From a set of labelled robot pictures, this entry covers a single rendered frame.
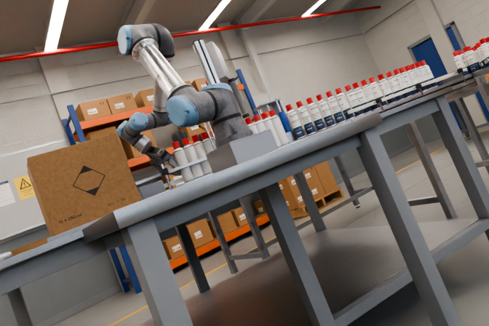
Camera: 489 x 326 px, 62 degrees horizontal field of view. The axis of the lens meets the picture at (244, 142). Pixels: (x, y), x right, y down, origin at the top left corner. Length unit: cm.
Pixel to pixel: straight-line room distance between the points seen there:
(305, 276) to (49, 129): 535
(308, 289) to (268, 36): 753
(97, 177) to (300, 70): 757
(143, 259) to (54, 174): 66
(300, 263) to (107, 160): 76
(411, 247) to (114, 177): 101
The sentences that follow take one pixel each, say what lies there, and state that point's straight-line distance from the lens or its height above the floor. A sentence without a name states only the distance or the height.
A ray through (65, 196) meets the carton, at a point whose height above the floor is 96.
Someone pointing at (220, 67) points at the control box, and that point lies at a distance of 203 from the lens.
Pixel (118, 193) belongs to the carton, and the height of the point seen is 91.
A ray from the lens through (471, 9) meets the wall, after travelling 941.
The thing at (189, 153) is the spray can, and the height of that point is 100.
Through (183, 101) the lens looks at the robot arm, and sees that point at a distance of 144.
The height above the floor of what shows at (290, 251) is 50.
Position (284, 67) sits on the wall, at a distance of 858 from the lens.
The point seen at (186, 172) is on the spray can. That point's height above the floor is 93.
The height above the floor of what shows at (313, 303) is 31.
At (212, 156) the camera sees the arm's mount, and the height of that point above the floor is 92.
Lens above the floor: 79
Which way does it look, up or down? 5 degrees up
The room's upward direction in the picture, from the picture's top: 22 degrees counter-clockwise
